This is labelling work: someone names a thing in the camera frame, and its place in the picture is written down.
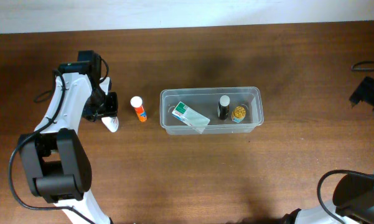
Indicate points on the orange tube white cap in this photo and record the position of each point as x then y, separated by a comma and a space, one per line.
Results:
137, 104

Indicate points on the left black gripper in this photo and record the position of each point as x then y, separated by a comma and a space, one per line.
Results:
111, 111

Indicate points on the clear plastic container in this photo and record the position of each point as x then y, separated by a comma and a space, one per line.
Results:
205, 101

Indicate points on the small jar gold lid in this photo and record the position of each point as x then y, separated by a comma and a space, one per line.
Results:
238, 114

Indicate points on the white spray bottle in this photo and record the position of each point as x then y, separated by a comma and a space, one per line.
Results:
112, 123

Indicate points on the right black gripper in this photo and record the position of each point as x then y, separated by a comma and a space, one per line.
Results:
368, 91

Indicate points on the white green medicine box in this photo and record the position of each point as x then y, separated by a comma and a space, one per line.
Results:
190, 117

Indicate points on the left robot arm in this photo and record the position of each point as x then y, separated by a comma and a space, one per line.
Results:
54, 160

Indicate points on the dark bottle white cap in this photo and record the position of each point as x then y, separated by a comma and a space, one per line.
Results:
223, 107

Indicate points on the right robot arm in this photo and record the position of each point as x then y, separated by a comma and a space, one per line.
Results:
352, 201

